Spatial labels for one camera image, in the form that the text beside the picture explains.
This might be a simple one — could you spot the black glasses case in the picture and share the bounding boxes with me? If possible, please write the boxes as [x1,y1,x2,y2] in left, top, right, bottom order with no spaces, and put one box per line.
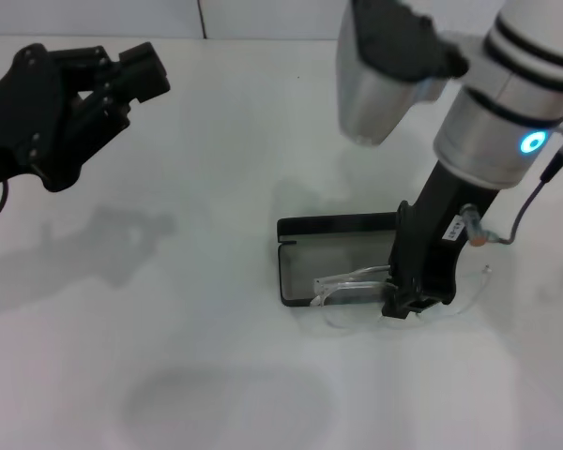
[276,211,401,309]

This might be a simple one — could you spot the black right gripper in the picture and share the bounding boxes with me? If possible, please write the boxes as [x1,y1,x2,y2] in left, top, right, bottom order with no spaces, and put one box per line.
[379,162,502,323]

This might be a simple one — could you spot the clear white glasses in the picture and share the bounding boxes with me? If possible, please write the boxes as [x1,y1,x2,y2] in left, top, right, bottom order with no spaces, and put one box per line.
[312,262,495,332]

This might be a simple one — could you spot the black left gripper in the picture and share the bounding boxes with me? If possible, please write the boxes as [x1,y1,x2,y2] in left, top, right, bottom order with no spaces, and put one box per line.
[0,41,172,193]

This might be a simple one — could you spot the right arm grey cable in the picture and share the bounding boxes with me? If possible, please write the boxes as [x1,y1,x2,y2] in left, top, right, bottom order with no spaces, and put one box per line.
[459,118,563,248]

